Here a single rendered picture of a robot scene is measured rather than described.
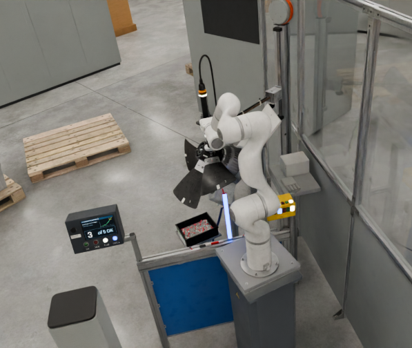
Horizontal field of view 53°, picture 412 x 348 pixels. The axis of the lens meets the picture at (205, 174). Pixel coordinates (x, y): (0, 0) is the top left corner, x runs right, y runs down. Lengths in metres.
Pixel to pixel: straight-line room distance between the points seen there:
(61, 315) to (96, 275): 3.24
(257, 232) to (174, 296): 0.95
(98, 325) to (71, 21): 7.51
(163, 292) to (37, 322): 1.27
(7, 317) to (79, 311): 3.30
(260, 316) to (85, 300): 1.77
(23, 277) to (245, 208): 2.58
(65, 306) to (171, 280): 2.12
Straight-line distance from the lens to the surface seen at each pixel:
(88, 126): 5.79
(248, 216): 1.82
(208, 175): 2.41
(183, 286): 2.62
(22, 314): 3.71
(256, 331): 2.29
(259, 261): 2.05
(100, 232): 2.21
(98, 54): 8.13
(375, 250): 2.37
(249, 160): 1.73
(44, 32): 7.70
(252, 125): 1.68
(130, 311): 3.34
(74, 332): 0.46
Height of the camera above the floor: 2.53
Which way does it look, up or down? 34 degrees down
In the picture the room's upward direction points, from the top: 9 degrees counter-clockwise
